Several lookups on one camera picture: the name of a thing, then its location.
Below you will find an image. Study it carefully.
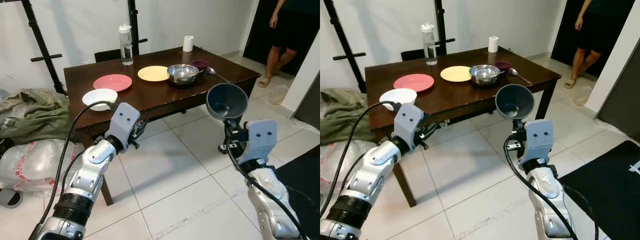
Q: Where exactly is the dark grey cup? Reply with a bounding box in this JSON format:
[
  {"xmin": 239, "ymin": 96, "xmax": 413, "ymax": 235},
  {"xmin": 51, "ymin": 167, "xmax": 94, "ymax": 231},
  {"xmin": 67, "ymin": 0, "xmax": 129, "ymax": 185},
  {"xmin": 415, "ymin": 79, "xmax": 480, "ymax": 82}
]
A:
[
  {"xmin": 495, "ymin": 83, "xmax": 536, "ymax": 124},
  {"xmin": 206, "ymin": 82, "xmax": 249, "ymax": 126}
]

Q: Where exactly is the dark brown wooden table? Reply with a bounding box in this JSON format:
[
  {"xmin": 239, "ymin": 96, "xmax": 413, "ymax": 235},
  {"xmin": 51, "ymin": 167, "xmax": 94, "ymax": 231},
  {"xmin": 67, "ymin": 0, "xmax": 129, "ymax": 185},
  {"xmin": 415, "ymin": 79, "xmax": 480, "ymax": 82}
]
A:
[
  {"xmin": 364, "ymin": 47, "xmax": 562, "ymax": 208},
  {"xmin": 64, "ymin": 46, "xmax": 262, "ymax": 206}
]

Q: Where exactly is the pink plate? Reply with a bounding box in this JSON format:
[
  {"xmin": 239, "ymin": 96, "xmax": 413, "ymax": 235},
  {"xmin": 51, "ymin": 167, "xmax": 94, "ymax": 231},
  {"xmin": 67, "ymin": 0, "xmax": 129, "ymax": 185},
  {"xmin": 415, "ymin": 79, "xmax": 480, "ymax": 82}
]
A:
[
  {"xmin": 393, "ymin": 73, "xmax": 435, "ymax": 93},
  {"xmin": 93, "ymin": 74, "xmax": 133, "ymax": 92}
]

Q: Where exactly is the white plate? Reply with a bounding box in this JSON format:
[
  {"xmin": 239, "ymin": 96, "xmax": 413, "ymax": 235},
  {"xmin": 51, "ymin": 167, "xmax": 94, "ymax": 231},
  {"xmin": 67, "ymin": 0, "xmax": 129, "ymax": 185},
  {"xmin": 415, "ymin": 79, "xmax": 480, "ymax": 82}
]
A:
[
  {"xmin": 82, "ymin": 88, "xmax": 119, "ymax": 112},
  {"xmin": 379, "ymin": 88, "xmax": 418, "ymax": 112}
]

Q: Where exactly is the yellow plate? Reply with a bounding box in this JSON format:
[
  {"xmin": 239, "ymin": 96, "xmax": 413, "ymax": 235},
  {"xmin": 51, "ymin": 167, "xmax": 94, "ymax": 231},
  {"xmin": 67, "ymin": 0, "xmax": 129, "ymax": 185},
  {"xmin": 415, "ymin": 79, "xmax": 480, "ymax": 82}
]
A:
[
  {"xmin": 440, "ymin": 65, "xmax": 473, "ymax": 83},
  {"xmin": 137, "ymin": 65, "xmax": 172, "ymax": 82}
]

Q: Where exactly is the silver metal spoon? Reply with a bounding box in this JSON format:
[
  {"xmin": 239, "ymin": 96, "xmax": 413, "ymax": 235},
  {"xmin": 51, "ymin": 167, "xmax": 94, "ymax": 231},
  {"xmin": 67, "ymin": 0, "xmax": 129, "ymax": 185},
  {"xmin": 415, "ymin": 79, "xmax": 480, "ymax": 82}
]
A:
[
  {"xmin": 205, "ymin": 67, "xmax": 232, "ymax": 83},
  {"xmin": 507, "ymin": 68, "xmax": 534, "ymax": 86}
]

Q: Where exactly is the stainless steel bowl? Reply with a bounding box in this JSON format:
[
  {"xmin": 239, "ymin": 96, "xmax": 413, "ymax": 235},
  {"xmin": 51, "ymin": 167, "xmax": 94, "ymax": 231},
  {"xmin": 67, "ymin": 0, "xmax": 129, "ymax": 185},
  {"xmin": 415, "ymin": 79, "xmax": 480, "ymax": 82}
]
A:
[
  {"xmin": 167, "ymin": 64, "xmax": 200, "ymax": 86},
  {"xmin": 469, "ymin": 64, "xmax": 502, "ymax": 87}
]

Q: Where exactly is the dark grey door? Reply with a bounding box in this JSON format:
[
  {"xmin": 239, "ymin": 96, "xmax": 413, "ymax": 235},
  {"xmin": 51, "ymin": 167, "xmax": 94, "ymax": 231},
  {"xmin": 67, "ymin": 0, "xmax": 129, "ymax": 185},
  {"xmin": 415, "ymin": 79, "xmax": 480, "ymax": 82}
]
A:
[
  {"xmin": 596, "ymin": 47, "xmax": 640, "ymax": 142},
  {"xmin": 293, "ymin": 82, "xmax": 321, "ymax": 130}
]

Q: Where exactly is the black chair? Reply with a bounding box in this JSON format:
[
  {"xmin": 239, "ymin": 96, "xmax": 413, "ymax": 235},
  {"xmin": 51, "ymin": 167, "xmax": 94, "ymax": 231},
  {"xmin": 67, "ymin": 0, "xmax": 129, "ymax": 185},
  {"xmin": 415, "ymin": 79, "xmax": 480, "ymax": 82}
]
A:
[
  {"xmin": 401, "ymin": 49, "xmax": 426, "ymax": 62},
  {"xmin": 95, "ymin": 48, "xmax": 123, "ymax": 63}
]

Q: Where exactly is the clear water bottle white lid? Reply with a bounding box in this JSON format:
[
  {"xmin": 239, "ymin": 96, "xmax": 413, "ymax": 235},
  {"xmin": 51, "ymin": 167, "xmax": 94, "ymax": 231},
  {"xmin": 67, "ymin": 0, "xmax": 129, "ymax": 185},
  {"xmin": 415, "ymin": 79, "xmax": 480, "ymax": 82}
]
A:
[
  {"xmin": 118, "ymin": 23, "xmax": 135, "ymax": 66},
  {"xmin": 421, "ymin": 22, "xmax": 438, "ymax": 66}
]

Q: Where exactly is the green crumpled cloth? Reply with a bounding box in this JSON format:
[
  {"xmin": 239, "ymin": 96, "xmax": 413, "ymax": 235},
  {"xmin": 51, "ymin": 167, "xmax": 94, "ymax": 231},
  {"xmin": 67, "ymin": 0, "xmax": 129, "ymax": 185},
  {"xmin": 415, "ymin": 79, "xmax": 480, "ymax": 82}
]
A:
[
  {"xmin": 0, "ymin": 88, "xmax": 71, "ymax": 146},
  {"xmin": 320, "ymin": 88, "xmax": 373, "ymax": 146}
]

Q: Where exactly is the clear plastic bag red print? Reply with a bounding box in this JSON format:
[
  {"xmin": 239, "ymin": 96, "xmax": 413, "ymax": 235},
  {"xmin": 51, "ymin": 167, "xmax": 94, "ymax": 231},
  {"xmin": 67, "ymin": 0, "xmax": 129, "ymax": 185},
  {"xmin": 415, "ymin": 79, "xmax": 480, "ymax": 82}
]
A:
[
  {"xmin": 0, "ymin": 139, "xmax": 86, "ymax": 195},
  {"xmin": 320, "ymin": 141, "xmax": 381, "ymax": 197}
]

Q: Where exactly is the black floor mat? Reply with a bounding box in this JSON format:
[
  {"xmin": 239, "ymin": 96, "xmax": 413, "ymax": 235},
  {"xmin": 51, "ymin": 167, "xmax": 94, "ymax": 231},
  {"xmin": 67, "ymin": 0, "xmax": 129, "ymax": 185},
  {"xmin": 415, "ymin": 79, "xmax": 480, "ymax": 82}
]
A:
[{"xmin": 559, "ymin": 140, "xmax": 640, "ymax": 240}]

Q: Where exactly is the person in dark shorts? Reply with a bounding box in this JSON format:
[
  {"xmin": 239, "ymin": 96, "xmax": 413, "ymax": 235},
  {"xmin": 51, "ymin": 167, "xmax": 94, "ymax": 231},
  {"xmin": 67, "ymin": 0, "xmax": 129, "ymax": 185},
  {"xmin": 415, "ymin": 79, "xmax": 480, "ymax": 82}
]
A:
[
  {"xmin": 257, "ymin": 0, "xmax": 321, "ymax": 89},
  {"xmin": 564, "ymin": 0, "xmax": 637, "ymax": 90}
]

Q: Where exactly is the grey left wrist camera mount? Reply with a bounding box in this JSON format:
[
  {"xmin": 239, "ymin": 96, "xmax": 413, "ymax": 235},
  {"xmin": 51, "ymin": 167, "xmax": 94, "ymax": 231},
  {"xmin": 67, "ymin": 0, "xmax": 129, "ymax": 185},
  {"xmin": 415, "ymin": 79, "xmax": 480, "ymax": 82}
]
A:
[
  {"xmin": 392, "ymin": 102, "xmax": 427, "ymax": 151},
  {"xmin": 103, "ymin": 102, "xmax": 142, "ymax": 151}
]

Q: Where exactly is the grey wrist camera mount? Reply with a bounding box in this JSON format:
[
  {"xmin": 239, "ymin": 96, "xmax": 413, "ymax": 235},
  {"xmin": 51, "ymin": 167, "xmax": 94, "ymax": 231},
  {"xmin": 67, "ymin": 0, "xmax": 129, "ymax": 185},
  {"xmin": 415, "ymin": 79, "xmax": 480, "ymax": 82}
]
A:
[
  {"xmin": 103, "ymin": 102, "xmax": 142, "ymax": 151},
  {"xmin": 240, "ymin": 119, "xmax": 278, "ymax": 166},
  {"xmin": 518, "ymin": 119, "xmax": 555, "ymax": 171},
  {"xmin": 392, "ymin": 102, "xmax": 427, "ymax": 151}
]

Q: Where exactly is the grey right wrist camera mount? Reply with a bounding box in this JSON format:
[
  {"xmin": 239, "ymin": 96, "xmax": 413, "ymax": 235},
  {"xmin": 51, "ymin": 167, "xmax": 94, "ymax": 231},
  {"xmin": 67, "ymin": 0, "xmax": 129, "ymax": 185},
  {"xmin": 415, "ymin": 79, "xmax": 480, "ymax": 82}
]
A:
[
  {"xmin": 240, "ymin": 119, "xmax": 278, "ymax": 166},
  {"xmin": 518, "ymin": 119, "xmax": 555, "ymax": 171}
]

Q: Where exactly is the black metal stand frame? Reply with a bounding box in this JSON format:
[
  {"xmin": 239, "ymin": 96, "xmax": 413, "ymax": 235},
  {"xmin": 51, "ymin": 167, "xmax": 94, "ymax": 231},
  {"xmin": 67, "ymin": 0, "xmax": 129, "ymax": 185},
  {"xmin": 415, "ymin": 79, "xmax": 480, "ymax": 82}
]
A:
[
  {"xmin": 20, "ymin": 0, "xmax": 149, "ymax": 96},
  {"xmin": 322, "ymin": 0, "xmax": 456, "ymax": 93}
]

